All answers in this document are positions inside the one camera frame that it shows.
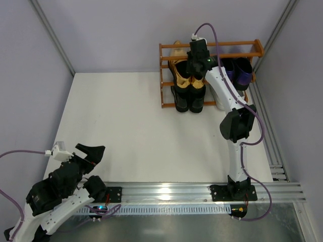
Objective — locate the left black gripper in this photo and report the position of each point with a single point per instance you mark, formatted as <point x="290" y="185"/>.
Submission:
<point x="79" y="161"/>

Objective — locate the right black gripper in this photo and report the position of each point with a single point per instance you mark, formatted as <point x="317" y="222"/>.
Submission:
<point x="196" y="66"/>

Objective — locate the gold loafer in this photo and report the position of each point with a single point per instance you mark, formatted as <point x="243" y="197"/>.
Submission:
<point x="197" y="84"/>
<point x="181" y="78"/>

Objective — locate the black patent loafer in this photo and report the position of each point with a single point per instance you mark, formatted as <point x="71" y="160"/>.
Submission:
<point x="196" y="99"/>
<point x="181" y="98"/>

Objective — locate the white sneaker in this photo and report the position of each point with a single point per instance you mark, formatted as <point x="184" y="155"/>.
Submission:
<point x="218" y="99"/>
<point x="244" y="96"/>

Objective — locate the purple loafer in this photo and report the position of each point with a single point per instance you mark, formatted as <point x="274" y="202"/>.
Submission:
<point x="229" y="66"/>
<point x="243" y="73"/>

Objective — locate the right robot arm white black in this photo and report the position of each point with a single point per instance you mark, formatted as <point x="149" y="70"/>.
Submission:
<point x="235" y="127"/>

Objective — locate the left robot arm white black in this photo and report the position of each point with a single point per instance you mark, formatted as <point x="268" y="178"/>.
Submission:
<point x="55" y="199"/>

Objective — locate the orange wooden shoe shelf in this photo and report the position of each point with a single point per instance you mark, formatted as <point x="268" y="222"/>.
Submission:
<point x="248" y="49"/>

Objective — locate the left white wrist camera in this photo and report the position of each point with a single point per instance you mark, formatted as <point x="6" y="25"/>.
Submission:
<point x="59" y="152"/>

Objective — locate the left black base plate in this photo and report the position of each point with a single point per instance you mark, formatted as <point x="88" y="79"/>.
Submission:
<point x="112" y="195"/>

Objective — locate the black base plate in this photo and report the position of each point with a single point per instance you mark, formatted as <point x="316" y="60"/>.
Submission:
<point x="227" y="193"/>
<point x="112" y="195"/>

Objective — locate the right aluminium corner post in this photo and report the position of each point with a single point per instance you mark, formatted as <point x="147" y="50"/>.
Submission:
<point x="286" y="14"/>

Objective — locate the aluminium corner post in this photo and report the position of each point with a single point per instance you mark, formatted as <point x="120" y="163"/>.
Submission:
<point x="286" y="14"/>
<point x="52" y="35"/>

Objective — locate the slotted grey cable duct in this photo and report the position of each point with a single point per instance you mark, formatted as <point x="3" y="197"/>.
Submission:
<point x="172" y="209"/>

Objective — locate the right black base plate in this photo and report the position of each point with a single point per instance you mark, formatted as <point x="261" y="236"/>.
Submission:
<point x="227" y="193"/>

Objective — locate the aluminium mounting rail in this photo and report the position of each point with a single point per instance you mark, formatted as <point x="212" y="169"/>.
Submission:
<point x="196" y="193"/>

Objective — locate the left aluminium corner post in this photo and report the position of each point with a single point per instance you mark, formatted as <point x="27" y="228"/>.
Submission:
<point x="52" y="35"/>

